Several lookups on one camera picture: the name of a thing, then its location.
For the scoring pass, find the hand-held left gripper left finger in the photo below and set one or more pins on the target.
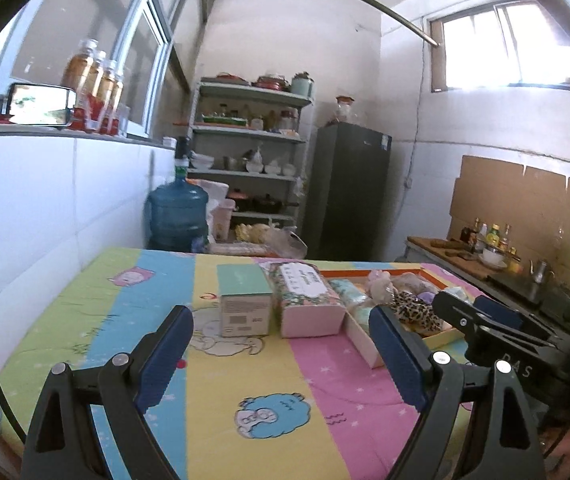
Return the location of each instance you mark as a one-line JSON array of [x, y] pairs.
[[165, 360]]

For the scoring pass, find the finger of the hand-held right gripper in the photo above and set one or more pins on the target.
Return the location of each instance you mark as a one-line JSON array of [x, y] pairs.
[[502, 312], [460, 317]]

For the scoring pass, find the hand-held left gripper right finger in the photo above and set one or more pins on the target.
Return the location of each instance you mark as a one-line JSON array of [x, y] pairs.
[[397, 360]]

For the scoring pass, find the leopard print cloth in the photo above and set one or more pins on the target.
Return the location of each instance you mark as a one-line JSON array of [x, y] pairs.
[[415, 312]]

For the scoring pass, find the cream plush toy pink dress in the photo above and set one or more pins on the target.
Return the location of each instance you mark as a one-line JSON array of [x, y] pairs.
[[380, 284]]

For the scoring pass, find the green floral tissue pack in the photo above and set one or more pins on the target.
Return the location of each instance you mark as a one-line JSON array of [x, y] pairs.
[[349, 292]]

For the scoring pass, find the floral tissue pack white label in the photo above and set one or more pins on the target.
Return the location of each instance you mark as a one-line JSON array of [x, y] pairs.
[[310, 305]]

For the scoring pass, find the mint green carton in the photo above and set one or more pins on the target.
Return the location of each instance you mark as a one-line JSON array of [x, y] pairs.
[[242, 280]]

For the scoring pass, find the black cooktop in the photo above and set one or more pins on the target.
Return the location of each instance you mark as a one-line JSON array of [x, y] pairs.
[[530, 287]]

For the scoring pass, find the metal kettle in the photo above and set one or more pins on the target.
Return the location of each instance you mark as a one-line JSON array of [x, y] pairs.
[[540, 270]]

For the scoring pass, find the wooden cutting board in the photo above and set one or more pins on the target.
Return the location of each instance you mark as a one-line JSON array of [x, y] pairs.
[[440, 250]]

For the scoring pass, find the group of condiment bottles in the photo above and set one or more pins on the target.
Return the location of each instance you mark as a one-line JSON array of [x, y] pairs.
[[490, 235]]

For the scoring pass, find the cardboard sheet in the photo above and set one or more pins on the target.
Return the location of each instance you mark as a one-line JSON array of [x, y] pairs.
[[515, 190]]

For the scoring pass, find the blue water jug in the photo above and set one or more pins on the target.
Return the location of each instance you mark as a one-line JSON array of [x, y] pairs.
[[177, 215]]

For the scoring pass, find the white pink plastic container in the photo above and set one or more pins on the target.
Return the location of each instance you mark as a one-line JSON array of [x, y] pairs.
[[222, 220]]

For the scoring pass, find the plastic bag of food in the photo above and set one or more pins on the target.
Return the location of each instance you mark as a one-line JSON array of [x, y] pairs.
[[275, 240]]

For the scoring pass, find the dark fridge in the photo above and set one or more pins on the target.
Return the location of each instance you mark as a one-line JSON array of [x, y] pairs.
[[345, 190]]

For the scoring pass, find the white bag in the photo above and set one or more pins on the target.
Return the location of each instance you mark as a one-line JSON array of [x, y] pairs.
[[212, 192]]

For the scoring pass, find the dark pot orange lid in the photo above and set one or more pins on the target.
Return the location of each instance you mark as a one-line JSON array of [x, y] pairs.
[[238, 200]]

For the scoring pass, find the black cooking pot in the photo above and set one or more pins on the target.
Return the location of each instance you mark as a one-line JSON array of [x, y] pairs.
[[267, 204]]

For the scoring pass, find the white bowl stack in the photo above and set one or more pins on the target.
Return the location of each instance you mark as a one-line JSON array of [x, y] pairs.
[[202, 161]]

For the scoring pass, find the black water pump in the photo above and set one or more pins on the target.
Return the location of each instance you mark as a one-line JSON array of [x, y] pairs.
[[182, 155]]

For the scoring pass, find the glass jar red lid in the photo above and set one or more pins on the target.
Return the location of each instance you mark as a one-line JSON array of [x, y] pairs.
[[345, 110]]

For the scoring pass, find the grey metal shelf rack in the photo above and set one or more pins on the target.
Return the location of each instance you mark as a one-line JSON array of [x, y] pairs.
[[250, 132]]

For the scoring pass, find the clear drinking glass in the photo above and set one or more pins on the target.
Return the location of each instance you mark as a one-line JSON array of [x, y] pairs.
[[124, 120]]

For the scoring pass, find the green tray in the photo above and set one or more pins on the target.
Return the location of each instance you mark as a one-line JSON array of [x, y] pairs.
[[224, 120]]

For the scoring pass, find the amber drink bottle red label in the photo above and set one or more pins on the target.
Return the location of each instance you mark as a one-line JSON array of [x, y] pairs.
[[118, 100], [108, 92], [96, 80], [79, 67]]

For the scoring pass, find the small high window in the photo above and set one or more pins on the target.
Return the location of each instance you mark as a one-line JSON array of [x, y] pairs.
[[515, 45]]

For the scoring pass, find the teal enamel pot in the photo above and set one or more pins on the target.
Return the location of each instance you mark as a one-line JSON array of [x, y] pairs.
[[302, 86]]

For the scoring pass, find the red pan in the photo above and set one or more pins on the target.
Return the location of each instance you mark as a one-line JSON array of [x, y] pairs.
[[232, 79]]

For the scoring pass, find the red lidded pot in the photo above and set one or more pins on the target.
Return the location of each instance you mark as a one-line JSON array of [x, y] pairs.
[[271, 82]]

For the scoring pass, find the metal rod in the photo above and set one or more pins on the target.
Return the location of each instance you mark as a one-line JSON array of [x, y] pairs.
[[365, 0]]

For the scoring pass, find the sliding window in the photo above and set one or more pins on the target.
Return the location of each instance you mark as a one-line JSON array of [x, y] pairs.
[[90, 35]]

